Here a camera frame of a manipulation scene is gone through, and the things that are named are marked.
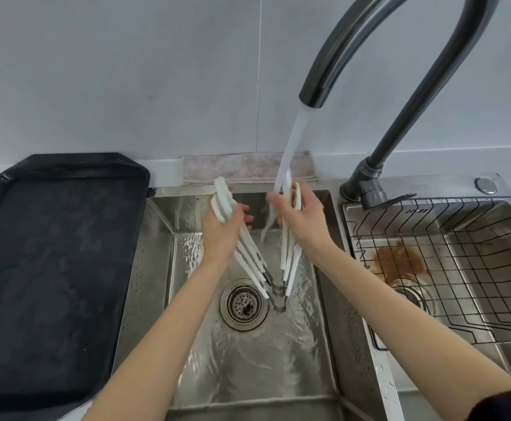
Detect black plastic tray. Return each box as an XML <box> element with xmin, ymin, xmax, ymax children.
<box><xmin>0</xmin><ymin>152</ymin><xmax>151</xmax><ymax>421</ymax></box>

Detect person's right forearm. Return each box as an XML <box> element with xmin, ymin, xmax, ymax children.
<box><xmin>310</xmin><ymin>239</ymin><xmax>511</xmax><ymax>421</ymax></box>

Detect dark grey gooseneck faucet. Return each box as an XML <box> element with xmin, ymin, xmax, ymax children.
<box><xmin>298</xmin><ymin>0</ymin><xmax>501</xmax><ymax>211</ymax></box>

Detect round metal sink cap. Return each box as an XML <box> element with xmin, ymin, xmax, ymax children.
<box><xmin>474</xmin><ymin>176</ymin><xmax>498</xmax><ymax>195</ymax></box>

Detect person's left forearm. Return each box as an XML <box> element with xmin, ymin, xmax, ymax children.
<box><xmin>82</xmin><ymin>256</ymin><xmax>234</xmax><ymax>421</ymax></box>

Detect person's right hand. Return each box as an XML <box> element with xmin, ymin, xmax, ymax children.
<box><xmin>266</xmin><ymin>181</ymin><xmax>328</xmax><ymax>259</ymax></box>

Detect white tongs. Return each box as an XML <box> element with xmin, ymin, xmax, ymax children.
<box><xmin>213</xmin><ymin>176</ymin><xmax>302</xmax><ymax>313</ymax></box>
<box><xmin>211</xmin><ymin>188</ymin><xmax>300</xmax><ymax>310</ymax></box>
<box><xmin>210</xmin><ymin>199</ymin><xmax>298</xmax><ymax>305</ymax></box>

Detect black wire basket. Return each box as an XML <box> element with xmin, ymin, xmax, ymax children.
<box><xmin>341</xmin><ymin>196</ymin><xmax>511</xmax><ymax>351</ymax></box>

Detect stainless steel double sink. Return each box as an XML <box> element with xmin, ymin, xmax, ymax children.
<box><xmin>62</xmin><ymin>172</ymin><xmax>511</xmax><ymax>421</ymax></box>

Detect person's left hand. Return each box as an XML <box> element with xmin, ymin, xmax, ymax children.
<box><xmin>200</xmin><ymin>201</ymin><xmax>255</xmax><ymax>268</ymax></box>

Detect round metal drain strainer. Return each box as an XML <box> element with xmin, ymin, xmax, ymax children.
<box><xmin>391</xmin><ymin>282</ymin><xmax>436</xmax><ymax>316</ymax></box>
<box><xmin>219</xmin><ymin>278</ymin><xmax>270</xmax><ymax>333</ymax></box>

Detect pink dish cloth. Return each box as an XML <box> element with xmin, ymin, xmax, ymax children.
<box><xmin>181</xmin><ymin>151</ymin><xmax>317</xmax><ymax>185</ymax></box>

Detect dark navy garment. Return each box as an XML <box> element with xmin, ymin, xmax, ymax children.
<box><xmin>465</xmin><ymin>386</ymin><xmax>511</xmax><ymax>421</ymax></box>

